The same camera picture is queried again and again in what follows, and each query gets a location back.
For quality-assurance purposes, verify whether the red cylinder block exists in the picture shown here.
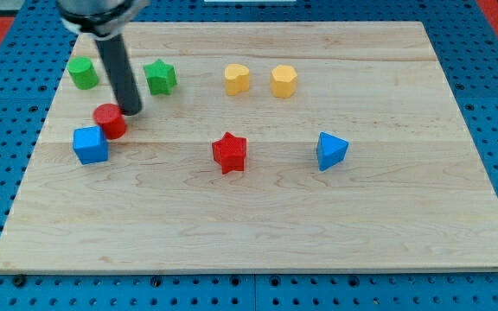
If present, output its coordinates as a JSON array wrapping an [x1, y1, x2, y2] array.
[[93, 103, 127, 140]]

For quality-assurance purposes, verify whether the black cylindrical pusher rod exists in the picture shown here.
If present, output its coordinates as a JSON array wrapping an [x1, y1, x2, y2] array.
[[95, 35, 143, 116]]

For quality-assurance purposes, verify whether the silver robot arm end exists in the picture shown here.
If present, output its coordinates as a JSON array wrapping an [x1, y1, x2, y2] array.
[[56, 0, 150, 41]]

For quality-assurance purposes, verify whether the blue cube block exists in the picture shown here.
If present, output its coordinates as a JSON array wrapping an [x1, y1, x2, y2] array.
[[73, 126, 109, 165]]

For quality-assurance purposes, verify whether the red star block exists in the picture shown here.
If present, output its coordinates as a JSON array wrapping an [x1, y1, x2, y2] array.
[[212, 132, 247, 174]]

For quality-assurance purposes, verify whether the light wooden board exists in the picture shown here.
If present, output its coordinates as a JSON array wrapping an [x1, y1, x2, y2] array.
[[0, 22, 498, 275]]

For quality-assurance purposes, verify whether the yellow heart block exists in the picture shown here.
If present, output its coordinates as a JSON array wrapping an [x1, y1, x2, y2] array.
[[224, 63, 251, 96]]

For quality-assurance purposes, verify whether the blue triangle block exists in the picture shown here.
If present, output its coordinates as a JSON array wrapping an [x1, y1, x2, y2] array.
[[316, 132, 349, 171]]

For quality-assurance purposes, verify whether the yellow hexagon block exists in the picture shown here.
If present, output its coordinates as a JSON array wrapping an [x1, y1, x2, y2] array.
[[270, 65, 297, 98]]

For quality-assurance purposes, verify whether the green star block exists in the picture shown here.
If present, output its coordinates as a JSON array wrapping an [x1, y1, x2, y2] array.
[[144, 59, 177, 95]]

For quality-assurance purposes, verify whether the green cylinder block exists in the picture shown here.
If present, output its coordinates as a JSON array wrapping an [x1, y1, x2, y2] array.
[[67, 56, 99, 90]]

